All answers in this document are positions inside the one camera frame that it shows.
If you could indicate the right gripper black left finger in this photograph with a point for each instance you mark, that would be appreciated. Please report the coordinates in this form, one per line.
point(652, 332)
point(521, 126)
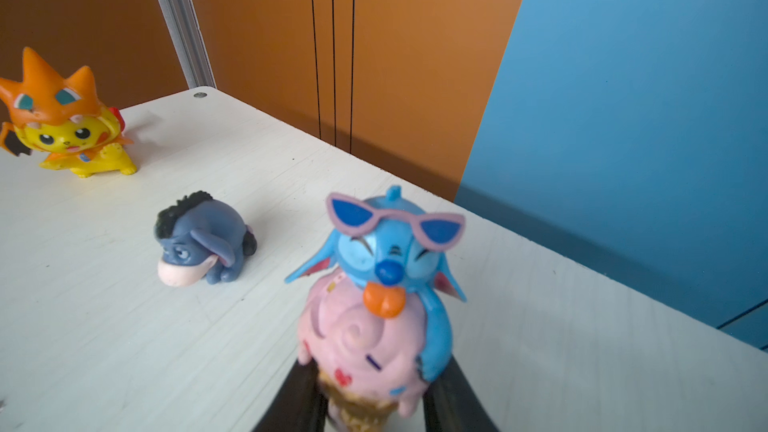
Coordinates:
point(299, 405)

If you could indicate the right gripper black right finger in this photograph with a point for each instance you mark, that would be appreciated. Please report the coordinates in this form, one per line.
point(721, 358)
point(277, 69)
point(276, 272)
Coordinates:
point(450, 404)

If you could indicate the ice cream cone toy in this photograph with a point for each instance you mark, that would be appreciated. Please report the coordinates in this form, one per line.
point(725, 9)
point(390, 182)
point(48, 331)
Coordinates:
point(374, 324)

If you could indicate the blue grey eeyore toy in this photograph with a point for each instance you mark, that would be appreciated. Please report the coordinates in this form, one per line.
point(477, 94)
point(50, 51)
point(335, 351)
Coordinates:
point(202, 238)

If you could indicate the orange fox toy figure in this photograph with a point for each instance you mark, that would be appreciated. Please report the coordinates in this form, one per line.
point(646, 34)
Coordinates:
point(64, 118)

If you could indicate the left aluminium corner post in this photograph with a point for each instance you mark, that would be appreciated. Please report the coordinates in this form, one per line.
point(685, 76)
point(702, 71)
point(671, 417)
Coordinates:
point(187, 39)

